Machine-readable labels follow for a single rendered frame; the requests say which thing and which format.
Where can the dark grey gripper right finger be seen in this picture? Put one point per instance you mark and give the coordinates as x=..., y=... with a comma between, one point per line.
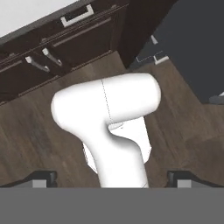
x=180, y=176

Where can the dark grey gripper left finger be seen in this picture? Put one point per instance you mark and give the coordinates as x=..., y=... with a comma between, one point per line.
x=43, y=176

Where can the dark brown cupboard door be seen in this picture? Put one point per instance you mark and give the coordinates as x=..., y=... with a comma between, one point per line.
x=84, y=43
x=17, y=77

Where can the dark grey appliance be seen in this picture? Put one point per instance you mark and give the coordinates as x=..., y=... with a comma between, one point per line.
x=192, y=43

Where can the dark brown drawer front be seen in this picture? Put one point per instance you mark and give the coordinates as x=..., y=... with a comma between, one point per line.
x=52, y=24

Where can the white rounded post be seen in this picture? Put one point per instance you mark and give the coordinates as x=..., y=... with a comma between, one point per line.
x=116, y=99

